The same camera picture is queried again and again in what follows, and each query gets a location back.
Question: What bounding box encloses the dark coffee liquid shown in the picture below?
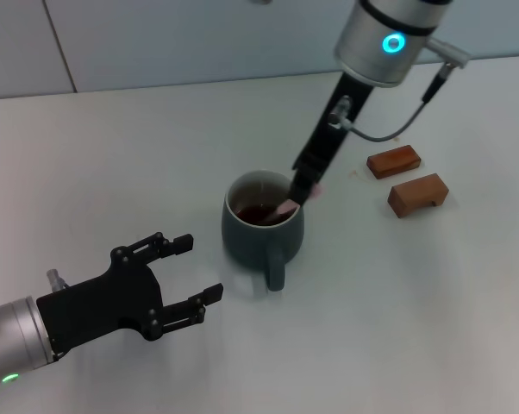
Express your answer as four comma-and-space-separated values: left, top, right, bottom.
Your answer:
235, 204, 286, 228

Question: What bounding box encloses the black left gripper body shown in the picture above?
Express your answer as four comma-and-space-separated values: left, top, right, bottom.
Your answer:
35, 245, 166, 357

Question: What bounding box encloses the notched light wooden block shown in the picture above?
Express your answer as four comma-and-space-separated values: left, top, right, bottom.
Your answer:
386, 172, 450, 220

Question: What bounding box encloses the grey ceramic cup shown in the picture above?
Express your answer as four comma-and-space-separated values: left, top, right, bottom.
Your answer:
221, 170, 306, 292

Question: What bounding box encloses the flat reddish wooden block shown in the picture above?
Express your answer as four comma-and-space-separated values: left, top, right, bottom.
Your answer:
366, 144, 422, 181

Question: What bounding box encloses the pink handled metal spoon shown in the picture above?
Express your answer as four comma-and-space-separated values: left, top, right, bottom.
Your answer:
263, 184, 324, 229

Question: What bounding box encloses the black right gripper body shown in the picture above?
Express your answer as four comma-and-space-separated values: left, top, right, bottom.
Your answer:
292, 72, 375, 179

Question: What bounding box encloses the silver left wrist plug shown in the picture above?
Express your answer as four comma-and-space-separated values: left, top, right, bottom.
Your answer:
46, 267, 69, 291

